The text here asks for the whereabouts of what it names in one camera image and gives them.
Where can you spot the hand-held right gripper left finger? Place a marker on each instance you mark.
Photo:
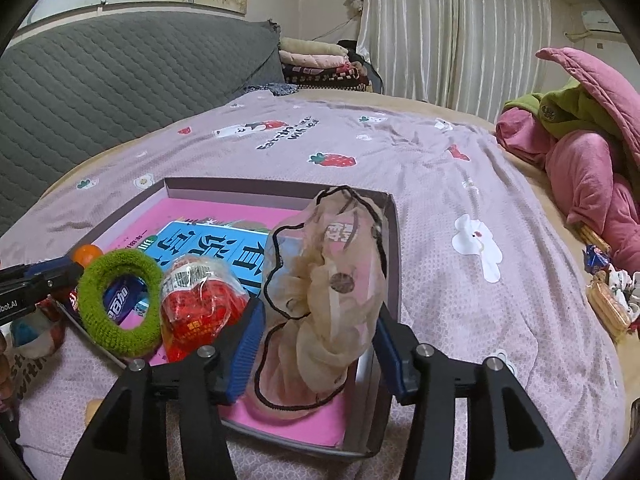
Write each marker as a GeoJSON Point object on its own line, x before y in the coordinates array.
{"type": "Point", "coordinates": [245, 345]}

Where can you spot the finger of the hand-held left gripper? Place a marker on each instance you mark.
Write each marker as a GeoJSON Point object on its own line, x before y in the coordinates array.
{"type": "Point", "coordinates": [52, 269]}

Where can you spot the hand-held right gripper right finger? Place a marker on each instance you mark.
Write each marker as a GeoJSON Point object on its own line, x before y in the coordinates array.
{"type": "Point", "coordinates": [392, 360]}

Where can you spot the orange tangerine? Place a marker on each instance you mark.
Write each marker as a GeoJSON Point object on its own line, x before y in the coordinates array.
{"type": "Point", "coordinates": [89, 254]}

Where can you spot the blue and white surprise egg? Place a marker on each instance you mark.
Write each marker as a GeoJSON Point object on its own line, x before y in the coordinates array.
{"type": "Point", "coordinates": [27, 332]}

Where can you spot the shallow grey cardboard box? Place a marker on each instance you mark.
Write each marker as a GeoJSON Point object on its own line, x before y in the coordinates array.
{"type": "Point", "coordinates": [225, 192]}

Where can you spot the red and white surprise egg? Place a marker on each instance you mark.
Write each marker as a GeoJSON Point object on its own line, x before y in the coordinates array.
{"type": "Point", "coordinates": [200, 305]}

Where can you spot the blue cookie packet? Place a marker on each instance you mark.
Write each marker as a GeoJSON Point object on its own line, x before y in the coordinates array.
{"type": "Point", "coordinates": [117, 300]}

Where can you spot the pink and blue book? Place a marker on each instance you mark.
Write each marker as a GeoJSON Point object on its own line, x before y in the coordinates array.
{"type": "Point", "coordinates": [200, 210]}

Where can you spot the grey quilted headboard cover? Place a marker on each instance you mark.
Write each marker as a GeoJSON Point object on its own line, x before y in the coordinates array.
{"type": "Point", "coordinates": [100, 100]}

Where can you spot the small wicker basket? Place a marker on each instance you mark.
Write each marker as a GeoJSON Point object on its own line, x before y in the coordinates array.
{"type": "Point", "coordinates": [607, 307]}

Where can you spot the blue candy wrapper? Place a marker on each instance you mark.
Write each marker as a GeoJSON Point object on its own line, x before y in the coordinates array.
{"type": "Point", "coordinates": [596, 259]}

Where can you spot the white floral scrunchie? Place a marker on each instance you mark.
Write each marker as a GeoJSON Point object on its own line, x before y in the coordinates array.
{"type": "Point", "coordinates": [627, 295]}

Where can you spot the blue grey knitted cloth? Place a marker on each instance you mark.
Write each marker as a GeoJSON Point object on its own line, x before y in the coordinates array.
{"type": "Point", "coordinates": [272, 89]}

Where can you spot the pink quilt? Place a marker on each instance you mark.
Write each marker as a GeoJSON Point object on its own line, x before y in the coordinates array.
{"type": "Point", "coordinates": [590, 170]}

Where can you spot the dark patterned folded blanket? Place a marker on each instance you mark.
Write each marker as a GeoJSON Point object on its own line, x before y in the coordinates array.
{"type": "Point", "coordinates": [325, 79]}

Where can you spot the pink folded blanket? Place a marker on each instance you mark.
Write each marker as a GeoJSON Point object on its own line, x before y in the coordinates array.
{"type": "Point", "coordinates": [312, 60]}

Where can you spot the beige folded blanket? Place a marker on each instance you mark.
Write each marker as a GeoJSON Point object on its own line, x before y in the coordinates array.
{"type": "Point", "coordinates": [310, 46]}

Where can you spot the green garment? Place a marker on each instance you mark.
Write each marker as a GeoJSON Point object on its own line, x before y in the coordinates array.
{"type": "Point", "coordinates": [565, 105]}

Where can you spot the white pleated curtain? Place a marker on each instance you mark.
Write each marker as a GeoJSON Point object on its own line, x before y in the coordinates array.
{"type": "Point", "coordinates": [450, 30]}

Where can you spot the white air conditioner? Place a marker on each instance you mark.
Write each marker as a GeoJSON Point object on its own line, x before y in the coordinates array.
{"type": "Point", "coordinates": [600, 21]}

